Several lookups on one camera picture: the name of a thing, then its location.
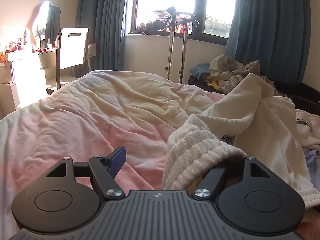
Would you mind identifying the cream white sweatpants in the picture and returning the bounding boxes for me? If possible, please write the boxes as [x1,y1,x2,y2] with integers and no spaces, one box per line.
[162,74,319,208]

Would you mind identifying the pink and yellow bed quilt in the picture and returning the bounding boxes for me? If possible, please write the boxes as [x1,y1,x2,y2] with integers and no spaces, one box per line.
[1,71,319,239]

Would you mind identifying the light blue garment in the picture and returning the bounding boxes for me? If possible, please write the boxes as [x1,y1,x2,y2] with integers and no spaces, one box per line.
[303,148,320,190]

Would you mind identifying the grey puffer jacket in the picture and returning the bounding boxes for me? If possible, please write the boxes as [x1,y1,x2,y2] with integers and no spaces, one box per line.
[207,54,280,96]

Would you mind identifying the white dresser desk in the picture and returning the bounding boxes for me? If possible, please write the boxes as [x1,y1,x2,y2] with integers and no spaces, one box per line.
[1,49,57,118]

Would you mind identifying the white backed wooden chair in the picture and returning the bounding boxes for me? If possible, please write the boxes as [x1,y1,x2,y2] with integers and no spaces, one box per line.
[46,27,89,95]

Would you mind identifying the black sofa bench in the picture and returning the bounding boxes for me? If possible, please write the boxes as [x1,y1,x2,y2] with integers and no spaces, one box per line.
[188,75,319,115]

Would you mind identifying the vanity mirror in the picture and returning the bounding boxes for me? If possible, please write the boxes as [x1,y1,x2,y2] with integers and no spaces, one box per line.
[31,1,61,49]

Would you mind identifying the left teal curtain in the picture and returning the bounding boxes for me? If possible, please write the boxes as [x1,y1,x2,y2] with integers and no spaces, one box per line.
[75,0,126,71]

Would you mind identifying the teal curtain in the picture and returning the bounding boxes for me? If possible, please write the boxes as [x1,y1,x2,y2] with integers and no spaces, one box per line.
[75,0,126,71]
[226,0,311,86]

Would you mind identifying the right teal curtain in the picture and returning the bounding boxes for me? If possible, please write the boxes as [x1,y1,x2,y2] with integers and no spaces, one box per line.
[226,0,311,86]

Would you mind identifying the dark framed window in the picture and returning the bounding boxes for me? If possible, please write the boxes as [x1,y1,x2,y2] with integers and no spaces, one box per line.
[126,0,236,46]

